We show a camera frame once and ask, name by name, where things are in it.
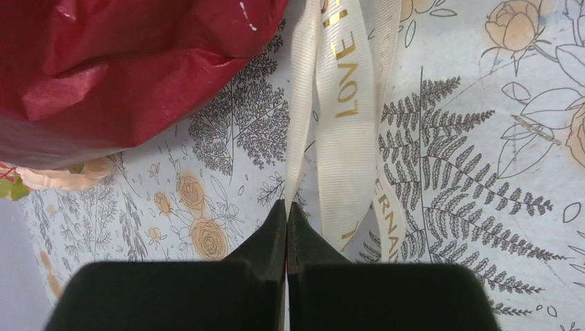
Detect cream printed ribbon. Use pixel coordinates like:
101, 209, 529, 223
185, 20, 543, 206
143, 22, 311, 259
284, 1, 406, 263

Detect dark red wrapping paper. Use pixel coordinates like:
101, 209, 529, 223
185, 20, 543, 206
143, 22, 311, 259
1, 0, 287, 170

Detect pink fake flower bouquet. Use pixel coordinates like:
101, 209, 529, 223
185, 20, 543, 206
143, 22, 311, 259
1, 158, 113, 201

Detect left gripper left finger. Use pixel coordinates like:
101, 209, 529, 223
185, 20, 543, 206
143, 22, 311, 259
46, 200, 286, 330

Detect floral tablecloth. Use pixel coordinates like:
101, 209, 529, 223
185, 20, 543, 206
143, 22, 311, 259
22, 1, 584, 330

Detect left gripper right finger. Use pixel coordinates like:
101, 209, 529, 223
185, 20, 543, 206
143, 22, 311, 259
287, 204, 498, 330

